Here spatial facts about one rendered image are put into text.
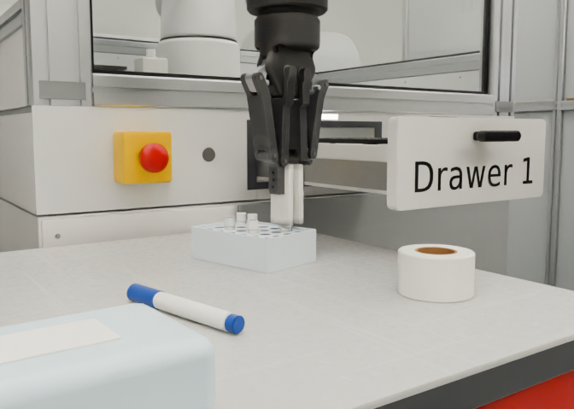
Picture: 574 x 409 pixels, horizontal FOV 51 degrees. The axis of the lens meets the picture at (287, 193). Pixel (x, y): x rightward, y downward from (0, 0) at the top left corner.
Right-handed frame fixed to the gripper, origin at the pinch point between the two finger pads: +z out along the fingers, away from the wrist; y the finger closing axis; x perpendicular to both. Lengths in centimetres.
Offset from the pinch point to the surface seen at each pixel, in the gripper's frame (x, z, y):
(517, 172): 15.8, -1.7, -29.8
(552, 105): -39, -19, -216
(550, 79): -41, -30, -218
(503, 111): -6, -12, -79
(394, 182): 9.6, -1.4, -7.9
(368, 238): -16.0, 12.6, -41.7
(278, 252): 3.3, 5.7, 5.3
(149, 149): -20.6, -4.8, 4.4
